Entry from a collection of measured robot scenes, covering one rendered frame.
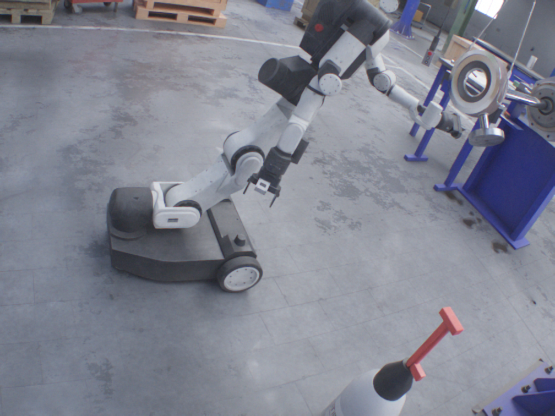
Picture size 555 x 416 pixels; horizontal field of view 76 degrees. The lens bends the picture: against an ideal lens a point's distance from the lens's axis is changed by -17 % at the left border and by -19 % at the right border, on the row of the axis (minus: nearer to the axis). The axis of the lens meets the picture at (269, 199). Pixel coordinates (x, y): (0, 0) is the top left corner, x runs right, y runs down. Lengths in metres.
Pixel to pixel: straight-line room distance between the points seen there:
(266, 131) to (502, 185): 2.54
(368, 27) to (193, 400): 1.46
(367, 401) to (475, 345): 1.20
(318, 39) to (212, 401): 1.40
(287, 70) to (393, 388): 1.16
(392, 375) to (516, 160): 2.72
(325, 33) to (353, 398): 1.28
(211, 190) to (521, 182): 2.67
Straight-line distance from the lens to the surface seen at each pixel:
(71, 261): 1.97
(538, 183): 3.64
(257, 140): 1.70
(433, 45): 3.19
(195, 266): 1.82
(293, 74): 1.59
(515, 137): 3.73
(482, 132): 2.19
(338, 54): 1.45
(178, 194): 1.82
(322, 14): 1.62
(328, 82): 1.44
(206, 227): 1.96
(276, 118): 1.72
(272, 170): 1.53
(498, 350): 2.55
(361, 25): 1.46
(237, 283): 1.91
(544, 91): 3.35
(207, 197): 1.80
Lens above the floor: 1.46
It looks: 35 degrees down
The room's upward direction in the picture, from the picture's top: 20 degrees clockwise
